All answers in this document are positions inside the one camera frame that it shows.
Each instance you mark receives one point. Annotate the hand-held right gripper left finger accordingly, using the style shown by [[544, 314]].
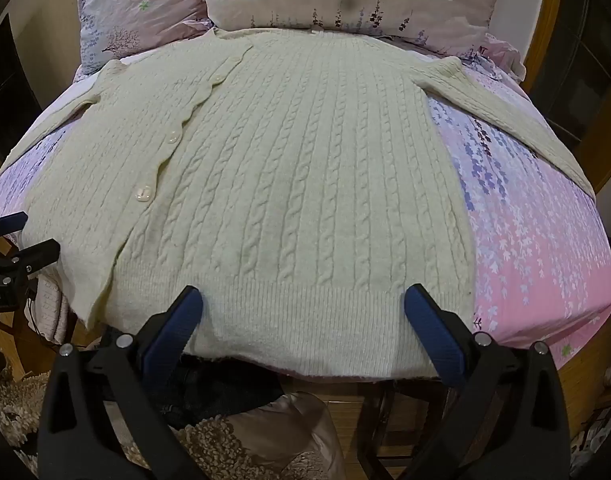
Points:
[[173, 330]]

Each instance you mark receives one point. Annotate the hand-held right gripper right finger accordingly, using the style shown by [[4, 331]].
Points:
[[435, 330]]

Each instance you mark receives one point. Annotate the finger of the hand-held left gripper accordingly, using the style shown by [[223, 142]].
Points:
[[32, 254], [5, 224]]

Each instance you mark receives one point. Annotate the wooden stool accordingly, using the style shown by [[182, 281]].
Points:
[[385, 420]]

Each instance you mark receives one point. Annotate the beige shaggy rug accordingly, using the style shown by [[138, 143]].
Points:
[[10, 410]]

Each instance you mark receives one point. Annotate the pink floral bed sheet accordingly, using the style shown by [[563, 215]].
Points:
[[525, 240]]

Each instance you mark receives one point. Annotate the brown satin cushion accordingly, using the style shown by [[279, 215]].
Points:
[[285, 430]]

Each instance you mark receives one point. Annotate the pink floral pillow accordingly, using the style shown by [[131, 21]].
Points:
[[135, 5]]

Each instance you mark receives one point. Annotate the pink ruffled pillow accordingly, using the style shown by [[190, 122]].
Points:
[[503, 57]]

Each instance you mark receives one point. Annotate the wooden headboard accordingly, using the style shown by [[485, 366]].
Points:
[[550, 35]]

